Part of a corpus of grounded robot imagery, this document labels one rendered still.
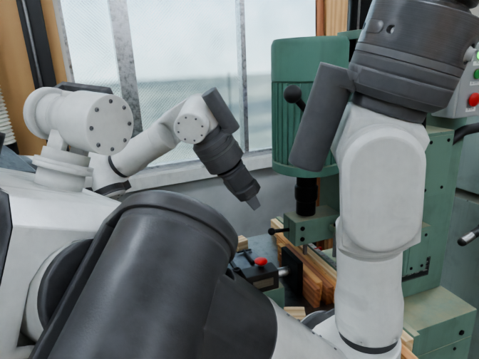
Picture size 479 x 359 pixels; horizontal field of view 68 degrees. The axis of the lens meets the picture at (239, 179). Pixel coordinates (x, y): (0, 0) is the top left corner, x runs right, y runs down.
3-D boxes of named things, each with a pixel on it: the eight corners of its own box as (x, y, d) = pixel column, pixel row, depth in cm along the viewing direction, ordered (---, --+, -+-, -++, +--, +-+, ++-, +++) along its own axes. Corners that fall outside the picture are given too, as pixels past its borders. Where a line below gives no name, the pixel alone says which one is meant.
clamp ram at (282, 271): (261, 281, 94) (260, 251, 92) (286, 275, 97) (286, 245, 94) (275, 301, 86) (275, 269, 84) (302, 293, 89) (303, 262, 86)
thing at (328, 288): (282, 258, 106) (282, 244, 104) (288, 257, 106) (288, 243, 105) (326, 305, 85) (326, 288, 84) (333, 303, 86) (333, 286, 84)
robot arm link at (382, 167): (432, 125, 26) (421, 276, 31) (397, 105, 35) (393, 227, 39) (341, 132, 27) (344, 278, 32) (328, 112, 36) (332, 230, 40)
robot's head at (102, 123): (72, 170, 35) (95, 85, 36) (12, 152, 40) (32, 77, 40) (120, 179, 41) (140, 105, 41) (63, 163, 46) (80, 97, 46)
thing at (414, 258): (376, 258, 93) (380, 216, 89) (398, 252, 95) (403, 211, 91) (404, 277, 84) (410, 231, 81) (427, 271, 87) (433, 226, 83)
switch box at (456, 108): (430, 115, 85) (439, 44, 80) (460, 112, 88) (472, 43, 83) (452, 119, 80) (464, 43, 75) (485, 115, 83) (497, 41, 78)
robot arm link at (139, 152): (177, 162, 80) (115, 199, 86) (157, 122, 80) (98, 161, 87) (150, 164, 70) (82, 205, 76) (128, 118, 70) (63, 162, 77)
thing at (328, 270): (270, 232, 122) (270, 219, 121) (276, 231, 123) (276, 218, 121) (403, 362, 68) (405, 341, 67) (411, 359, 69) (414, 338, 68)
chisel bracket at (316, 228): (282, 240, 99) (282, 212, 96) (326, 231, 103) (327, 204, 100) (295, 253, 92) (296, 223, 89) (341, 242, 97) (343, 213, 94)
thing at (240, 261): (217, 270, 90) (216, 251, 89) (257, 261, 94) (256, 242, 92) (234, 300, 79) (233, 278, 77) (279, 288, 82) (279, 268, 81)
